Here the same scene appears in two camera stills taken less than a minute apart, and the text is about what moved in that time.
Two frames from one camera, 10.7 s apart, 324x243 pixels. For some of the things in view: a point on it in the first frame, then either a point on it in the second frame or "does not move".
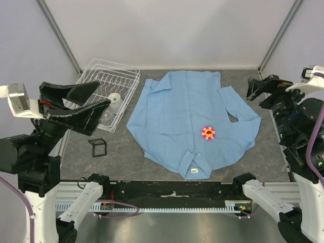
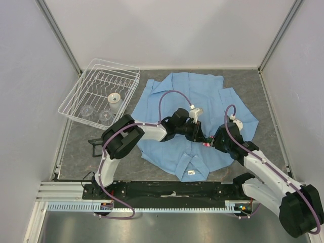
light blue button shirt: [188, 121] does not move
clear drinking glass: [107, 118] does not move
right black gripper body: [273, 83] → [219, 143]
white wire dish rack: [117, 83] does not move
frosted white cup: [117, 104] does not move
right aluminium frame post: [278, 38] does not move
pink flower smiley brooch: [208, 133] → [208, 141]
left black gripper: [86, 115] → [197, 135]
